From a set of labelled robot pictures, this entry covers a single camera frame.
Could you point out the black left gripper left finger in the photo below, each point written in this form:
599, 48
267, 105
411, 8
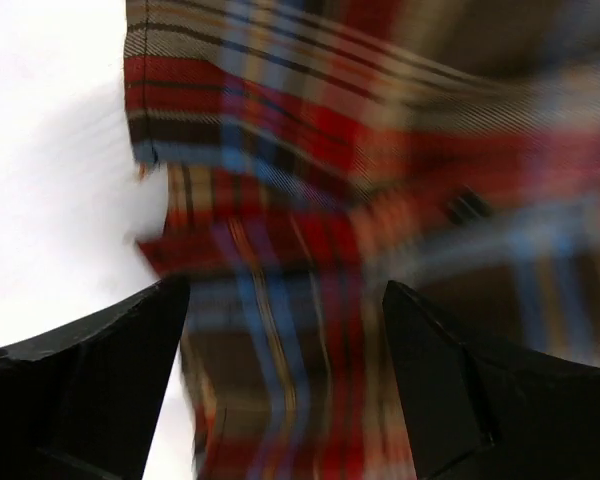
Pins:
82, 401

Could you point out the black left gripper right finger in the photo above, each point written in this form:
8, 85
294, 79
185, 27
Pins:
478, 407

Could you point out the red plaid long sleeve shirt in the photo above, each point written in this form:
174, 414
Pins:
316, 150

